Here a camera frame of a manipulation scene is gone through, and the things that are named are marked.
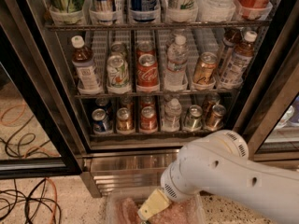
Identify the glass fridge door left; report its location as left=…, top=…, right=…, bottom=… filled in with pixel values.
left=1, top=0, right=84, bottom=179

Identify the water bottle middle front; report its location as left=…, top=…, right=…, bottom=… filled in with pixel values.
left=164, top=35, right=189, bottom=91

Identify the tea bottle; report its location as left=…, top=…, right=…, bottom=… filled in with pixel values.
left=220, top=31, right=257, bottom=84
left=217, top=28, right=242, bottom=74
left=71, top=35, right=101, bottom=91

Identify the water bottle shelf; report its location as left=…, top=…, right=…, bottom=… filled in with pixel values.
left=163, top=98, right=182, bottom=132
left=201, top=0, right=235, bottom=22

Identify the red coke can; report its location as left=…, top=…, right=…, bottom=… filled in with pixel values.
left=140, top=106, right=157, bottom=132
left=140, top=96, right=155, bottom=108

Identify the red coke can bottom rear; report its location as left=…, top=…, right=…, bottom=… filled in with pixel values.
left=140, top=96, right=155, bottom=108

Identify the red coke can bottom front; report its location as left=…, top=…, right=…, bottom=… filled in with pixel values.
left=140, top=106, right=157, bottom=132

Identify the tea bottle middle right rear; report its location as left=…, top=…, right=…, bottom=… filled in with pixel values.
left=217, top=28, right=242, bottom=74

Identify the clear plastic food container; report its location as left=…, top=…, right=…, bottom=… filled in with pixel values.
left=106, top=186, right=206, bottom=224

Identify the red coca-cola can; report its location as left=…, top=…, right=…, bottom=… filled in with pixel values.
left=136, top=41, right=155, bottom=58
left=137, top=54, right=158, bottom=87

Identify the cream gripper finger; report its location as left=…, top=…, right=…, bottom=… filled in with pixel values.
left=137, top=188, right=171, bottom=220

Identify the water bottle middle rear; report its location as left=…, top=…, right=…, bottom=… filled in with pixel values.
left=165, top=29, right=187, bottom=52

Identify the gold can middle shelf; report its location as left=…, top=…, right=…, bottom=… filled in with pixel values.
left=192, top=52, right=217, bottom=85

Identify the orange cable on floor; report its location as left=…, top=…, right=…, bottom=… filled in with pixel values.
left=43, top=176, right=59, bottom=224

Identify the white green can middle front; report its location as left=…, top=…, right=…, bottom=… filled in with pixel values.
left=107, top=55, right=129, bottom=88

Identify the black cable on floor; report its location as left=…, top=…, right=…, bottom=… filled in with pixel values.
left=0, top=177, right=63, bottom=224

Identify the red coca-cola can middle front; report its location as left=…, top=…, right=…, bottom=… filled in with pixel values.
left=137, top=54, right=158, bottom=87

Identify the red coca-cola can middle rear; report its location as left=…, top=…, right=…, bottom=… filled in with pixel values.
left=136, top=41, right=155, bottom=58

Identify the steel fridge base grille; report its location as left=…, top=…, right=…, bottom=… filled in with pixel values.
left=92, top=144, right=299, bottom=206

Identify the white green can middle rear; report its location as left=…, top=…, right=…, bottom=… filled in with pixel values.
left=110, top=41, right=128, bottom=59

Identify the gold can bottom right rear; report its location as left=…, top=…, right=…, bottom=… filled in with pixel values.
left=202, top=92, right=221, bottom=119

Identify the blue pepsi can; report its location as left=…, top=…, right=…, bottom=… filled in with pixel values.
left=95, top=98, right=113, bottom=119
left=92, top=108, right=111, bottom=134

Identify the green silver can bottom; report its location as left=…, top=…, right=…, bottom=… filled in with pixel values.
left=183, top=105, right=203, bottom=132

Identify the tea bottle middle left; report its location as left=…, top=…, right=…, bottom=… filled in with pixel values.
left=71, top=35, right=101, bottom=91

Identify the white green can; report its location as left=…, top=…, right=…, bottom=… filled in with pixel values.
left=107, top=55, right=129, bottom=88
left=110, top=41, right=128, bottom=59

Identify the glass fridge door right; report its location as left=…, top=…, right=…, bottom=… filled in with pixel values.
left=234, top=3, right=299, bottom=169

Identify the blue pepsi can front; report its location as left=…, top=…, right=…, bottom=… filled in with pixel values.
left=92, top=108, right=111, bottom=134

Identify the tea bottle middle right front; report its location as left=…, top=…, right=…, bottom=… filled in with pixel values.
left=220, top=31, right=257, bottom=84

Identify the water bottle top shelf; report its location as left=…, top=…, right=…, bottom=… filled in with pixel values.
left=201, top=0, right=235, bottom=22

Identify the blue pepsi can rear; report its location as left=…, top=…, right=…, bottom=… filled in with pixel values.
left=95, top=98, right=113, bottom=119

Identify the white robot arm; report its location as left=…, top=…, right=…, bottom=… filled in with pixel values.
left=138, top=130, right=299, bottom=224

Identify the water bottle bottom shelf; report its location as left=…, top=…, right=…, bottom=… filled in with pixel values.
left=163, top=98, right=182, bottom=132

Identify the glass fridge door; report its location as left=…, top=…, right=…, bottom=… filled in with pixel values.
left=234, top=3, right=299, bottom=169
left=1, top=0, right=84, bottom=179

